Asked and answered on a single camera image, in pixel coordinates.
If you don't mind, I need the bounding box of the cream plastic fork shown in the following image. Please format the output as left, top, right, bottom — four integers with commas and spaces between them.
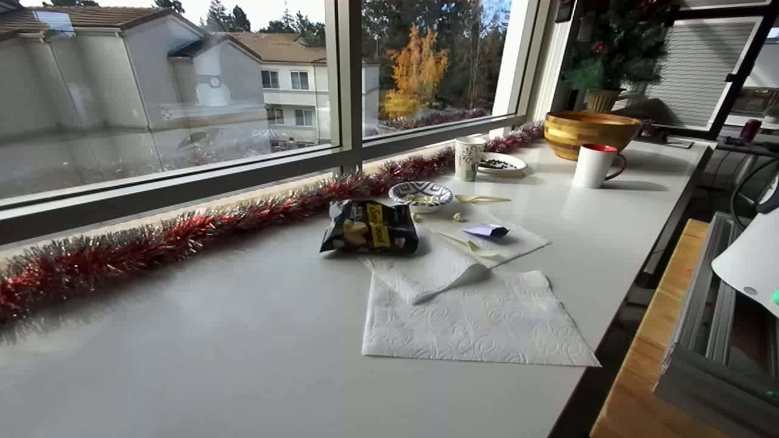
438, 234, 502, 260

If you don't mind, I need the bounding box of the folded white paper napkin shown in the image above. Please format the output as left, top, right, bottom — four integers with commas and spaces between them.
370, 244, 489, 305

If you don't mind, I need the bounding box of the golden wooden bowl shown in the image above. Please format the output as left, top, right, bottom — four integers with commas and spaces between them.
543, 112, 642, 161

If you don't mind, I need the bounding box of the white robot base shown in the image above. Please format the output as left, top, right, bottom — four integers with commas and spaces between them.
711, 185, 779, 319

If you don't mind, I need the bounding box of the wooden side table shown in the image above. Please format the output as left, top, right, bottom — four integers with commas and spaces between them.
589, 220, 739, 438

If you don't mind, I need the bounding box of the large white paper napkin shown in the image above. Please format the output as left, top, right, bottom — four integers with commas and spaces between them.
360, 271, 599, 369

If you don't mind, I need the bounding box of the potted green plant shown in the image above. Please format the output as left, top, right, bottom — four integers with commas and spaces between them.
561, 0, 679, 112

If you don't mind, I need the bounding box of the patterned bowl with food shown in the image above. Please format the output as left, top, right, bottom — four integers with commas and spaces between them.
388, 180, 453, 212

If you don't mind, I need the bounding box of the grey metal rack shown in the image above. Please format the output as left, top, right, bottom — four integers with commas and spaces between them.
655, 214, 779, 438

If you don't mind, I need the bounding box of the cream plastic spoon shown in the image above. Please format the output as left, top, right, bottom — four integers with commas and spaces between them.
455, 196, 511, 204

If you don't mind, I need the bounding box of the red silver tinsel garland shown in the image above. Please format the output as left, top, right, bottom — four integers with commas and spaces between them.
0, 123, 547, 327

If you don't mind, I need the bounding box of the white patterned paper cup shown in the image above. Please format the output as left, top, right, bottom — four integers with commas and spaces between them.
455, 139, 485, 182

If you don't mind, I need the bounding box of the white plate with beans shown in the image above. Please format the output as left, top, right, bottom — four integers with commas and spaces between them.
478, 153, 527, 175

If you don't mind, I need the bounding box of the white mug red interior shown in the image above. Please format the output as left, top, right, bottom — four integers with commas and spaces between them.
571, 143, 625, 191

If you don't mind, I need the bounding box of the black yellow snack bag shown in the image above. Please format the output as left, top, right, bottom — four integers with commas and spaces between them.
318, 201, 419, 257

